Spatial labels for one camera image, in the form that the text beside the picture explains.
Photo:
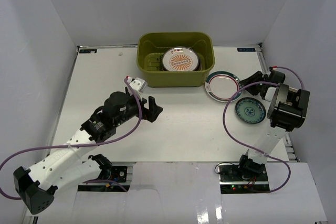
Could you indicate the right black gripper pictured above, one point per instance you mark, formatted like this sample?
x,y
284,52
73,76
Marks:
x,y
258,75

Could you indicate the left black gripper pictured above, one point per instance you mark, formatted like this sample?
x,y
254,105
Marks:
x,y
148,109

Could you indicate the blue table label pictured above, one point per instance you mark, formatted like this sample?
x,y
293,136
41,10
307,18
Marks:
x,y
87,51
246,49

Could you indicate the small blue patterned plate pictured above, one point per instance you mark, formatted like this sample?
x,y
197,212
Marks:
x,y
250,110

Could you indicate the left blue table label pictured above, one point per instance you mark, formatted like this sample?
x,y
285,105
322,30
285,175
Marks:
x,y
87,51

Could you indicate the white plate green red rim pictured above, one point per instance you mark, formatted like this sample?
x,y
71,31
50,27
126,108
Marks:
x,y
222,85

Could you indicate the white plate orange sunburst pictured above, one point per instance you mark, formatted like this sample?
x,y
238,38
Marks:
x,y
179,59

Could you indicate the olive green plastic bin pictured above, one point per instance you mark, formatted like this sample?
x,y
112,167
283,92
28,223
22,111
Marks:
x,y
151,48

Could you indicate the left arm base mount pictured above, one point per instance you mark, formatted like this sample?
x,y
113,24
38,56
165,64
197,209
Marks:
x,y
119,176

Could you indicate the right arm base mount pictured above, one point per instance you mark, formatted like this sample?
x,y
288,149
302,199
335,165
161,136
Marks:
x,y
233,181

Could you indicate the right blue table label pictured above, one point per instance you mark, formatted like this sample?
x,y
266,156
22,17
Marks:
x,y
246,49

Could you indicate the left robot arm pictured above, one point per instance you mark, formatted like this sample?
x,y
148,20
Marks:
x,y
38,185

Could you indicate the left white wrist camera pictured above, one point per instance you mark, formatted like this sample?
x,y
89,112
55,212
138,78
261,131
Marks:
x,y
137,84

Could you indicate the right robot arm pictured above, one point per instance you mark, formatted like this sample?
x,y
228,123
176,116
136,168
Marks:
x,y
287,111

